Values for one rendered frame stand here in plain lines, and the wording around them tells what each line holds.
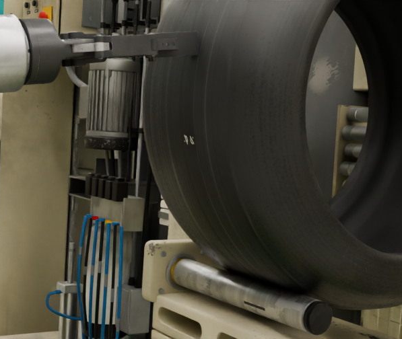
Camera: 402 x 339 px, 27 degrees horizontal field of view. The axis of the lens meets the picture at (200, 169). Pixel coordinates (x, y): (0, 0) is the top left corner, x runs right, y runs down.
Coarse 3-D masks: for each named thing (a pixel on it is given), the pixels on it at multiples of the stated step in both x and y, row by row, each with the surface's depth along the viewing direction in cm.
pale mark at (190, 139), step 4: (184, 132) 110; (188, 132) 109; (192, 132) 109; (184, 136) 110; (188, 136) 110; (192, 136) 109; (184, 140) 111; (188, 140) 110; (192, 140) 109; (184, 144) 111; (188, 144) 110; (192, 144) 109; (188, 148) 110; (192, 148) 109
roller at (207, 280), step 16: (176, 272) 135; (192, 272) 132; (208, 272) 129; (224, 272) 127; (192, 288) 132; (208, 288) 127; (224, 288) 124; (240, 288) 121; (256, 288) 118; (272, 288) 116; (240, 304) 121; (256, 304) 117; (272, 304) 114; (288, 304) 111; (304, 304) 109; (320, 304) 109; (288, 320) 111; (304, 320) 108; (320, 320) 109
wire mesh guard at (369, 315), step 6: (396, 306) 162; (366, 312) 167; (372, 312) 167; (378, 312) 165; (390, 312) 163; (366, 318) 167; (372, 318) 167; (384, 318) 164; (366, 324) 167; (372, 324) 167
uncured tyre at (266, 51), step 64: (192, 0) 114; (256, 0) 103; (320, 0) 104; (384, 0) 144; (192, 64) 109; (256, 64) 102; (384, 64) 148; (192, 128) 109; (256, 128) 102; (384, 128) 149; (192, 192) 113; (256, 192) 104; (320, 192) 105; (384, 192) 148; (256, 256) 110; (320, 256) 107; (384, 256) 112
